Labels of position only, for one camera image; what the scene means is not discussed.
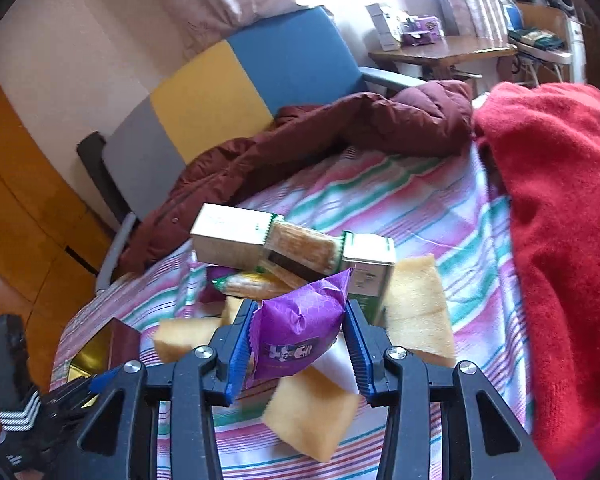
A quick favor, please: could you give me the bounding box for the yellow sponge block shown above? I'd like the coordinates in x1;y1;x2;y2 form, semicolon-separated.
152;318;221;364
385;255;456;367
262;367;361;463

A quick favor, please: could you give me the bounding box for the yellow sponge block front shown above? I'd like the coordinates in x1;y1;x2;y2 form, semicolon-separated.
262;367;361;463

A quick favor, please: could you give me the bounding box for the green yellow cracker packet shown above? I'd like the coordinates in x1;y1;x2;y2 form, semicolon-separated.
212;271;292;301

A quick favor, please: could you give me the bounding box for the purple snack packet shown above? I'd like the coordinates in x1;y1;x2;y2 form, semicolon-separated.
246;270;358;393

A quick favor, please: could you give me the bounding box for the green white small box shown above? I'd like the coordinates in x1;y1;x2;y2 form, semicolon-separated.
339;231;396;325

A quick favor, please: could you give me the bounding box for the long cracker box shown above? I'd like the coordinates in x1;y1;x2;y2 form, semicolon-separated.
189;204;343;287

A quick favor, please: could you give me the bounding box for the wooden wardrobe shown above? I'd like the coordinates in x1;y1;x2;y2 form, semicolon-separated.
0;85;112;388

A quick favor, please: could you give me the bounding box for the black rolled mat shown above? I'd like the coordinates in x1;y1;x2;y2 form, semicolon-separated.
76;131;131;224

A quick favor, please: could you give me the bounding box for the maroon puffer jacket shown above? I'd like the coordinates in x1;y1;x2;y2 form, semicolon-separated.
119;79;472;274

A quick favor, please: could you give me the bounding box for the red fleece blanket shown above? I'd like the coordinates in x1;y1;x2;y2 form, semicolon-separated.
474;82;600;466

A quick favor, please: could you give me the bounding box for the wooden side table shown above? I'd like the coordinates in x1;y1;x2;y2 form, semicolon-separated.
367;36;517;79

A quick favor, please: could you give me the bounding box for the white carton on table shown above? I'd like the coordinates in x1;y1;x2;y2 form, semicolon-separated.
366;3;402;51

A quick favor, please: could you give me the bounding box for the purple tissue box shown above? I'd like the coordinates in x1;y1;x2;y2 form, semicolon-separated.
401;15;444;47

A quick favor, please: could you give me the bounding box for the grey yellow blue chair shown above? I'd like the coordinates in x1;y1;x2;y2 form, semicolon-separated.
95;8;420;294

